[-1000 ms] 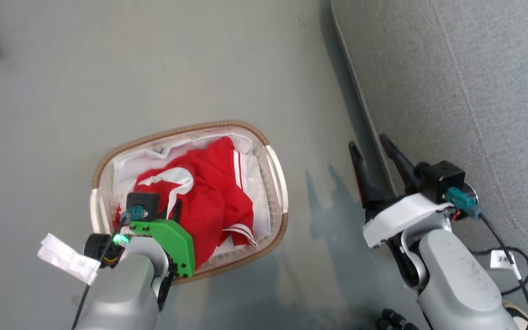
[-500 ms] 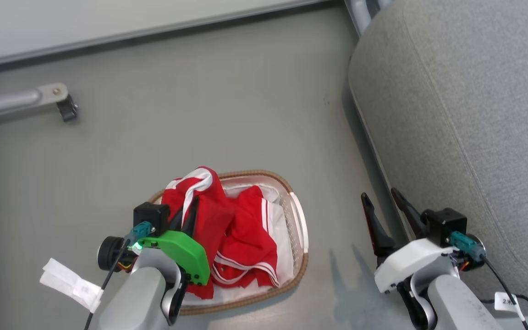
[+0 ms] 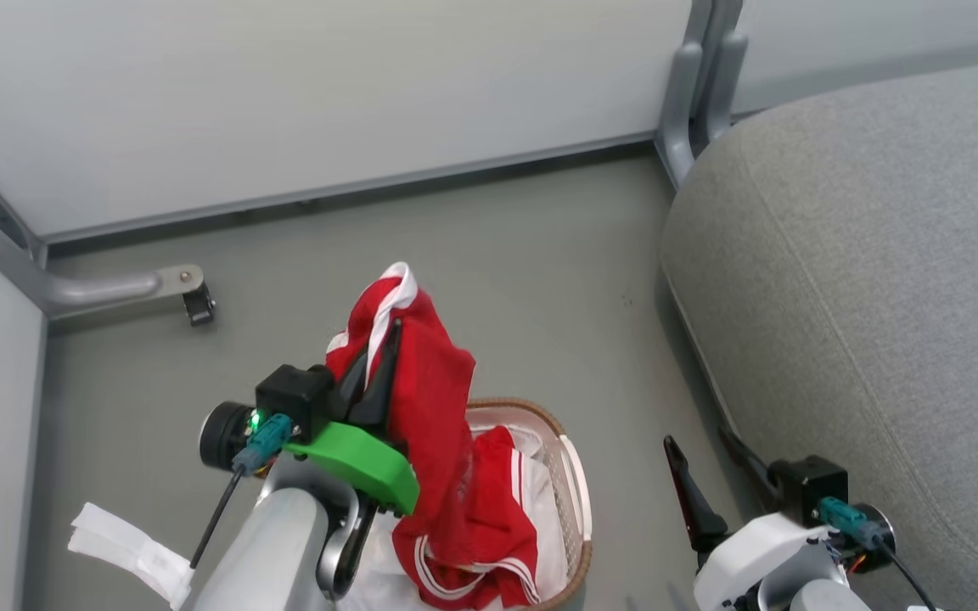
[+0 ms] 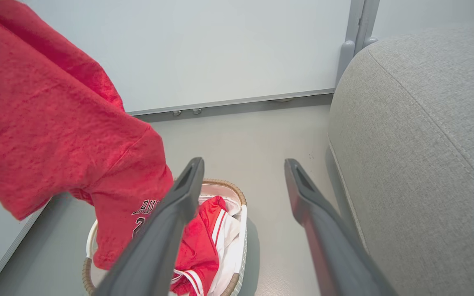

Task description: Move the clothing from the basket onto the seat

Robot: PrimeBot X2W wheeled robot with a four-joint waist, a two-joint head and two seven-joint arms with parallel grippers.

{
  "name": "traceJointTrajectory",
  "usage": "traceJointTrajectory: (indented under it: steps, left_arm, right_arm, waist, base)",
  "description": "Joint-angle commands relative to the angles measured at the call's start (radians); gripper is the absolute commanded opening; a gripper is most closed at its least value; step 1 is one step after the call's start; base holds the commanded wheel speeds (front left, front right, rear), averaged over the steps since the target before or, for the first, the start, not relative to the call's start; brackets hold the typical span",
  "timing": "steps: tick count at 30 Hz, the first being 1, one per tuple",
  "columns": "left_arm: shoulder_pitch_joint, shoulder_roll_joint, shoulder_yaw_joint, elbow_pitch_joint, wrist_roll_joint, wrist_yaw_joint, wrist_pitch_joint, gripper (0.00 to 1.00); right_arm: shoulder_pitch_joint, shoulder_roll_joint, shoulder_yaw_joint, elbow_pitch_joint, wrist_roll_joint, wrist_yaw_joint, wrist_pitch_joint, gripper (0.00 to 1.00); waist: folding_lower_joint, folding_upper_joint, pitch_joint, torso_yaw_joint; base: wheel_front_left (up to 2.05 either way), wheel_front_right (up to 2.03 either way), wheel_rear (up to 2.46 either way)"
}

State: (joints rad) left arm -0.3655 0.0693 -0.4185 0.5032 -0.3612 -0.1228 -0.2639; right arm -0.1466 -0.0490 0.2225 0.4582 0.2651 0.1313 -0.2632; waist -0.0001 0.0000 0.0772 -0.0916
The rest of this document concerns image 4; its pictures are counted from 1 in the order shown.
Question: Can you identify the white basket with wicker rim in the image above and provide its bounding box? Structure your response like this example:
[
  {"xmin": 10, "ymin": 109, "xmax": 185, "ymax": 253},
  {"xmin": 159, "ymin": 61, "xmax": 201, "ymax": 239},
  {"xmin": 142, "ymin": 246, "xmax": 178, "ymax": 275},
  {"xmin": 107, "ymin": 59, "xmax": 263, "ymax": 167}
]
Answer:
[{"xmin": 82, "ymin": 178, "xmax": 248, "ymax": 296}]

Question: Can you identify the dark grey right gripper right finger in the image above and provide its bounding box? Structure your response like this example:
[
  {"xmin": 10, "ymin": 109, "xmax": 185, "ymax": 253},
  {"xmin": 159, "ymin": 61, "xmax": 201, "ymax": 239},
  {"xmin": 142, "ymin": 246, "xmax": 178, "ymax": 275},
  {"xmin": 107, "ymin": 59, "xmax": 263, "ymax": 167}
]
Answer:
[{"xmin": 284, "ymin": 158, "xmax": 398, "ymax": 296}]

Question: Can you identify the grey fabric sofa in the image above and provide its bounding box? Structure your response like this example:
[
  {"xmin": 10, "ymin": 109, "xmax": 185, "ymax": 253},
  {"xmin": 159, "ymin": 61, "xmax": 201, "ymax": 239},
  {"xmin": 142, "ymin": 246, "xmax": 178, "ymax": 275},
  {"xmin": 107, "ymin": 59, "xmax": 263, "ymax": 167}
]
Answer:
[{"xmin": 328, "ymin": 18, "xmax": 474, "ymax": 296}]

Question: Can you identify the red jersey with white stripes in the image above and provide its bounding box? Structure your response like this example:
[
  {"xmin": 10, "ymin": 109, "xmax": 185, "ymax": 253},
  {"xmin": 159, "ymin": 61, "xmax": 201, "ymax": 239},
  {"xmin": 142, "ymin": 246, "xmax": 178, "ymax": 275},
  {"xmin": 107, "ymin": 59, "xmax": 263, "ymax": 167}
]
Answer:
[{"xmin": 170, "ymin": 195, "xmax": 229, "ymax": 296}]

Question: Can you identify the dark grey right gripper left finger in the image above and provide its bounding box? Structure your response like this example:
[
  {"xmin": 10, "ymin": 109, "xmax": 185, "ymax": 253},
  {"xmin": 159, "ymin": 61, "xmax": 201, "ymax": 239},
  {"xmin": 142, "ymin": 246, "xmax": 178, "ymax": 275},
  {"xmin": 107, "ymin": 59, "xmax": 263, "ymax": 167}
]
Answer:
[{"xmin": 93, "ymin": 157, "xmax": 205, "ymax": 296}]

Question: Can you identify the white cloth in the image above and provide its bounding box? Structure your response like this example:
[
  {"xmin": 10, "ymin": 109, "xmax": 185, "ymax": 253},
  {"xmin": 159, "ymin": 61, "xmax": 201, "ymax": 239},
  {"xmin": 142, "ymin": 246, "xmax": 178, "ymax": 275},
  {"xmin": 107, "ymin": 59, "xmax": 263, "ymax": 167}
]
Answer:
[{"xmin": 198, "ymin": 183, "xmax": 248, "ymax": 296}]

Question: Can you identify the red T-shirt with black print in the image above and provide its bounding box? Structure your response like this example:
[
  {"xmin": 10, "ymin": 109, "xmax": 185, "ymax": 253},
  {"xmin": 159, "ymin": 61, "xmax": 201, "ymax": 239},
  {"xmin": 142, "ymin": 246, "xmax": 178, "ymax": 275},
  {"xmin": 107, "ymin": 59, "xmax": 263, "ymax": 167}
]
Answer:
[{"xmin": 0, "ymin": 0, "xmax": 174, "ymax": 271}]

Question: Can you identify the grey partition post pair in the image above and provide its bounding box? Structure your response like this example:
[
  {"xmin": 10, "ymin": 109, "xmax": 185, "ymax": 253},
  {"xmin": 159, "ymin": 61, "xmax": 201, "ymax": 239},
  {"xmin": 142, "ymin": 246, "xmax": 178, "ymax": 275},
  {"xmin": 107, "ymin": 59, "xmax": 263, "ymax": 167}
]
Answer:
[{"xmin": 336, "ymin": 0, "xmax": 381, "ymax": 88}]

